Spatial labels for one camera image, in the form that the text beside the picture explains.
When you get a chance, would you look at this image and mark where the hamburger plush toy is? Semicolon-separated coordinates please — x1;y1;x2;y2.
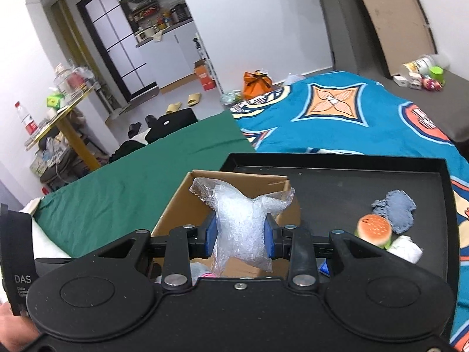
354;214;393;250

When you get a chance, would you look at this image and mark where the orange cardboard box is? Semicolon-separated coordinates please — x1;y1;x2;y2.
193;60;217;92

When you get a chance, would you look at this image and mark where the green bed cloth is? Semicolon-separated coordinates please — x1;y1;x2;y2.
35;112;257;261

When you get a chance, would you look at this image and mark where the plastic bag with greens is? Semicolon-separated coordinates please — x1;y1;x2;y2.
220;90;242;106

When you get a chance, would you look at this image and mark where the blue patterned blanket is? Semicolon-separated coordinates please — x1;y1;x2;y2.
229;70;469;349

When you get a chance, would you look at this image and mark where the white wire rack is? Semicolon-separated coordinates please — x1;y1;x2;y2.
193;33;224;95

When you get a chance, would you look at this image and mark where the white plastic wrap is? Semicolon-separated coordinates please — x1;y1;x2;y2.
386;235;424;265

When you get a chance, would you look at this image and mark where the white plastic tub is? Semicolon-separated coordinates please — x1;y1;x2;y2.
403;54;435;77

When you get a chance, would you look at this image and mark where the row of kitchen bottles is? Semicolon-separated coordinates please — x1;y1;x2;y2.
128;4;191;32

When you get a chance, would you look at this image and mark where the clear container with red contents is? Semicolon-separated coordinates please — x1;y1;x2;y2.
53;62;99;98

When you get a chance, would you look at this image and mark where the black and white clothing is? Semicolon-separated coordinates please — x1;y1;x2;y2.
110;134;147;162

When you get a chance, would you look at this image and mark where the black framed sliding door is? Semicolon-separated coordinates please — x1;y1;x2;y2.
76;0;160;103

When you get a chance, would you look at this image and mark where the pile of stored clutter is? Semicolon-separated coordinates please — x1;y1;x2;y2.
29;132;92;184

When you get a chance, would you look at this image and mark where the black plastic tray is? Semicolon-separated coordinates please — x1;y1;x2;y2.
218;153;460;341

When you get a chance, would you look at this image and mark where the orange bag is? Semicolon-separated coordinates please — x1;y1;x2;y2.
243;70;273;100

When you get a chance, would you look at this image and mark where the person's left hand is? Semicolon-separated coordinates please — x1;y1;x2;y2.
0;305;42;352

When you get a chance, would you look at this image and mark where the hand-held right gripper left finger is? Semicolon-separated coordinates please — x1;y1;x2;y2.
86;214;218;291

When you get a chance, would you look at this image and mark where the grey panel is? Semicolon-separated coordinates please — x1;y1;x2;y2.
313;0;385;76

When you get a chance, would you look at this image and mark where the brown board with black frame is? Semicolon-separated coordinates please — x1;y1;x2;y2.
344;0;438;79

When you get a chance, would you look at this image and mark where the plastic bottle with red label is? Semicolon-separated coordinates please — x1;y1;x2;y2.
15;101;38;136

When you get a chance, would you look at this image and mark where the white mattress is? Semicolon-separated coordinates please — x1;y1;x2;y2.
18;198;72;261

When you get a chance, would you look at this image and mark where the grey-blue toy figure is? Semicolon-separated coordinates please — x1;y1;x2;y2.
371;189;418;234

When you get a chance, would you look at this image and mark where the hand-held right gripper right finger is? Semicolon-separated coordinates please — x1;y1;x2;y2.
264;213;395;289

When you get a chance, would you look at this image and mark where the brown cardboard box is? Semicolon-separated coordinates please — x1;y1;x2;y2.
150;170;305;283

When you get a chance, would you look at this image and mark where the yellow table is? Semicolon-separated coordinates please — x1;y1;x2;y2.
26;81;103;171

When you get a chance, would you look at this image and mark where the black bag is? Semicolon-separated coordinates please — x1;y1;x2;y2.
145;108;198;143

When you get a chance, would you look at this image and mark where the clear bubble wrap bag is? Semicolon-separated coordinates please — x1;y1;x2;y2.
189;177;295;277

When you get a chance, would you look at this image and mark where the white kitchen cabinet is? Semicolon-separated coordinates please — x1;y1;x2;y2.
135;18;206;89

